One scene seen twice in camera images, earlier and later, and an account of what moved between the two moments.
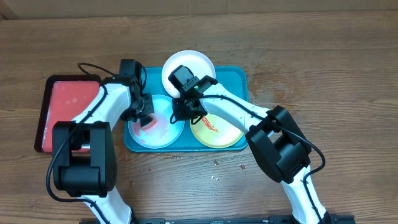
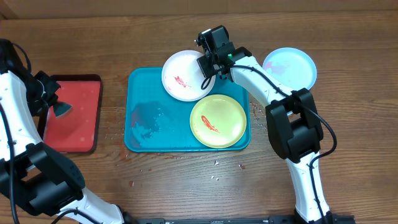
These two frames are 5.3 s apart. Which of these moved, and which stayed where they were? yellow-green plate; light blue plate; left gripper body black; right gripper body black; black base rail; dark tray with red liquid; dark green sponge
Moved: dark green sponge; light blue plate; left gripper body black; right gripper body black
Stayed: yellow-green plate; black base rail; dark tray with red liquid
